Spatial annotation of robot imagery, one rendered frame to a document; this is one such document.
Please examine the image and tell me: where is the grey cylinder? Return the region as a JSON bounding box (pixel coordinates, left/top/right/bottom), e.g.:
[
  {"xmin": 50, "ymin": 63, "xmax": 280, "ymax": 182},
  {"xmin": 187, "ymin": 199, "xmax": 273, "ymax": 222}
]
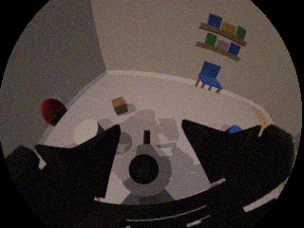
[{"xmin": 73, "ymin": 118, "xmax": 104, "ymax": 144}]

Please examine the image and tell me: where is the brown cube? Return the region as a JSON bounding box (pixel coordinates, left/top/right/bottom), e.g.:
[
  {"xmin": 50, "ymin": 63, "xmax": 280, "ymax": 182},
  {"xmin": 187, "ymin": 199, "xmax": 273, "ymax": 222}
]
[{"xmin": 111, "ymin": 96, "xmax": 128, "ymax": 115}]

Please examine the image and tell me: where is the glass french press with black knob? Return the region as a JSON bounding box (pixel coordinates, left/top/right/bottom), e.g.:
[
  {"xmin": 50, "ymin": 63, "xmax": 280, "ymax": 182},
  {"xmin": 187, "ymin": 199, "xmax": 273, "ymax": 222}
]
[{"xmin": 119, "ymin": 130, "xmax": 172, "ymax": 197}]

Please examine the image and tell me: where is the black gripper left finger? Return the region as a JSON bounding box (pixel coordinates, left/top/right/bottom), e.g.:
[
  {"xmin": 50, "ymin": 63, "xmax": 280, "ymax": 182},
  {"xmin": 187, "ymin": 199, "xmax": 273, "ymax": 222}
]
[{"xmin": 34, "ymin": 124, "xmax": 122, "ymax": 199}]

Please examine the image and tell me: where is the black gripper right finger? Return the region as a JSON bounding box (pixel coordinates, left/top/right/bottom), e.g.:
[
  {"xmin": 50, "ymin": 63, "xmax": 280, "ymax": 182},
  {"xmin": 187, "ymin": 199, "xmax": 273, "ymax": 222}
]
[{"xmin": 181, "ymin": 119, "xmax": 261, "ymax": 183}]

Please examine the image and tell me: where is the blue short cylinder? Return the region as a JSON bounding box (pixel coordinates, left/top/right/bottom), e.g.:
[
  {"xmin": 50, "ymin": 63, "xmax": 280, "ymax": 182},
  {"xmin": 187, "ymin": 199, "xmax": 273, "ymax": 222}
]
[{"xmin": 225, "ymin": 125, "xmax": 242, "ymax": 133}]

